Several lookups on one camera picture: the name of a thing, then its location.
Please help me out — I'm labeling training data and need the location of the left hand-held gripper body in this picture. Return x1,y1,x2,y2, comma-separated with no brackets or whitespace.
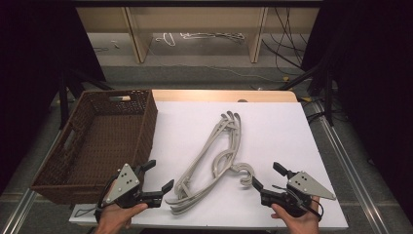
102,163,164,210

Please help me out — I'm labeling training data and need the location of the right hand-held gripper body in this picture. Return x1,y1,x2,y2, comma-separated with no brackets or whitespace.
260,171,337,218

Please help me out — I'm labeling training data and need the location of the brown wicker basket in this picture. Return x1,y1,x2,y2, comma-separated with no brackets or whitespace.
30,89,159,206

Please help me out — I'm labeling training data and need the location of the person's left hand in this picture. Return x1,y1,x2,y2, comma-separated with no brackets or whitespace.
94,202,149,234

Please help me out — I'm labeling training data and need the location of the person's right hand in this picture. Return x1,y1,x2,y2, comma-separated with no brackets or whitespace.
271,194,321,234

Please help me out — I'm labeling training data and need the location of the white table board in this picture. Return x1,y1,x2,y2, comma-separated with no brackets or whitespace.
68,100,349,232

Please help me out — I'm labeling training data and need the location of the black metal stand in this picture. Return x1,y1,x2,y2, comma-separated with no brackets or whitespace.
278,59,336,127
57,66,114,131

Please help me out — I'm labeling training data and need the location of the light wooden table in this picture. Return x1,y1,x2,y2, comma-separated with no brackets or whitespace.
151,89,299,103

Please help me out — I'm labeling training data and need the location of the black curtain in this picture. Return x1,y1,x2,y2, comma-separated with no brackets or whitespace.
0,0,107,196
301,0,413,225

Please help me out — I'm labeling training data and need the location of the beige wooden shelf unit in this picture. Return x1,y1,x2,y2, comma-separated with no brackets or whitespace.
75,5,321,64

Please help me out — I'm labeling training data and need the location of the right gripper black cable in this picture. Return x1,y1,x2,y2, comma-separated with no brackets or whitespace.
305,197,324,222

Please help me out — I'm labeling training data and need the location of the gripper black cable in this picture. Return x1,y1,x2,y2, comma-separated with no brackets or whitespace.
305,197,324,222
73,207,99,218

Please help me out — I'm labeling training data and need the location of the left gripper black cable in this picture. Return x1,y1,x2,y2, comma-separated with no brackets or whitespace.
73,207,99,218

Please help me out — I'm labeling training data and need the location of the metal floor rail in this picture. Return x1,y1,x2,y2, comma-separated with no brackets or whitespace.
311,99,392,234
0,130,63,234

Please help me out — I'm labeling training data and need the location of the thin white floor cable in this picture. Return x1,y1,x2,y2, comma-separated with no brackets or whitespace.
147,47,285,84

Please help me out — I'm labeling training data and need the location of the bundle of black cables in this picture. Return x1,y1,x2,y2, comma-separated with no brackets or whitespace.
261,7,311,77

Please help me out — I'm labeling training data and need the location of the white cord on floor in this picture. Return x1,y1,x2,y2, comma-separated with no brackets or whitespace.
155,31,246,48

